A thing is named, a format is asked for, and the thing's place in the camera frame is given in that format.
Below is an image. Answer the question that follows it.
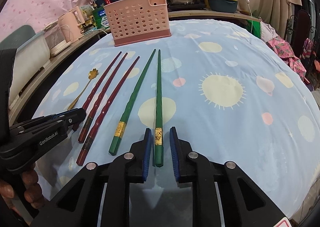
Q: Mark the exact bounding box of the dark red chopstick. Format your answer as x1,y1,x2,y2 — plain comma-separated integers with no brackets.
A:
76,56,140,166
78,52,128,144
72,51,123,131

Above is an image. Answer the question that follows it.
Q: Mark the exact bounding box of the green chopstick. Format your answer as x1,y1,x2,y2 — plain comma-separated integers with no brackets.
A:
154,50,163,168
108,49,156,156

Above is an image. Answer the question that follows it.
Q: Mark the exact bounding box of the person's left hand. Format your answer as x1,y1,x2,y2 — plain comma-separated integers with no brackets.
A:
1,163,45,216

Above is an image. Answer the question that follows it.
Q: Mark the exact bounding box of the gold flower spoon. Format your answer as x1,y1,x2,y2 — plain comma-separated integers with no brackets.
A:
67,67,100,111

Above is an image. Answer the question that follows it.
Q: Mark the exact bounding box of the white small appliance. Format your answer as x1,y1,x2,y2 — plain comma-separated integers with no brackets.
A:
43,21,71,58

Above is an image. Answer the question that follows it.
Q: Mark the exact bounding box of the blue dotted tablecloth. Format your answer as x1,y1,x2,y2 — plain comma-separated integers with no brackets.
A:
35,20,319,226

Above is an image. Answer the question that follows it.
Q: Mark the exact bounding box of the pink electric kettle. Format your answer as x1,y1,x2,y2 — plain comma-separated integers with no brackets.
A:
58,6,85,43

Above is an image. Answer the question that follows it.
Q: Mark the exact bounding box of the green detergent box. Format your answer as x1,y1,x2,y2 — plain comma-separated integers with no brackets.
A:
92,7,109,29

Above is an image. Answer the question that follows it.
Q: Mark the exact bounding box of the pink floral fabric bundle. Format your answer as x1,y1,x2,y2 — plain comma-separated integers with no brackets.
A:
266,36,306,80

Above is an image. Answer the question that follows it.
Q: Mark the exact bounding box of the pink perforated utensil holder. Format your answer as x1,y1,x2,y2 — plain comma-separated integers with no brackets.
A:
104,0,171,46

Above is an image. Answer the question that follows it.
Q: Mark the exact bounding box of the teal yellow bowl stack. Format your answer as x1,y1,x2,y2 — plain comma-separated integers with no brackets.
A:
204,0,238,13

